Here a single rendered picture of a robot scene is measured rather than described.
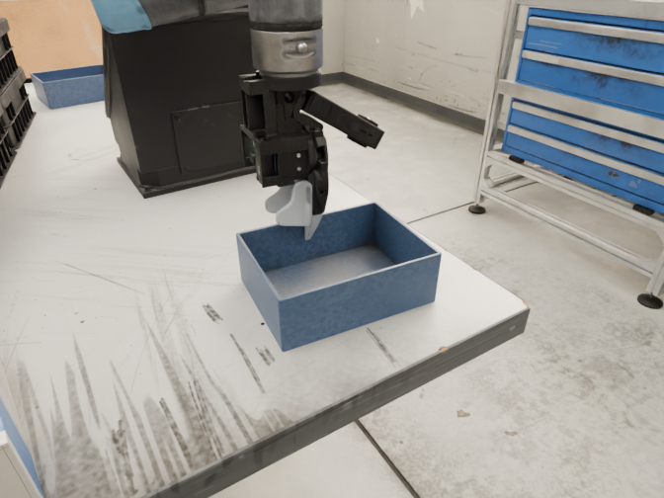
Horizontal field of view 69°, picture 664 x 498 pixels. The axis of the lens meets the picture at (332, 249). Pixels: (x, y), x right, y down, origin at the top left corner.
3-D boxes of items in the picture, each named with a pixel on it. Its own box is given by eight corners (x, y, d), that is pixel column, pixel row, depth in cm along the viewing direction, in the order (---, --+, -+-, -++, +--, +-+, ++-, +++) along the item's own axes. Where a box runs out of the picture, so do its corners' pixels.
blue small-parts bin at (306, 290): (373, 243, 70) (375, 201, 66) (436, 301, 59) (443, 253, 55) (240, 279, 63) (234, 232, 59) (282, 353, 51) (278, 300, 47)
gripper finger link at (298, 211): (273, 246, 62) (267, 179, 57) (314, 236, 64) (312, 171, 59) (282, 258, 59) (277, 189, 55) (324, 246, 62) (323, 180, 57)
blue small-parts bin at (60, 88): (50, 110, 128) (41, 82, 124) (37, 98, 138) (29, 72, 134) (125, 97, 139) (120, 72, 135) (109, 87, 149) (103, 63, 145)
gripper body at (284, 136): (243, 170, 59) (233, 68, 53) (307, 159, 63) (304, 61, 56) (264, 195, 54) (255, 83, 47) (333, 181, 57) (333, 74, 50)
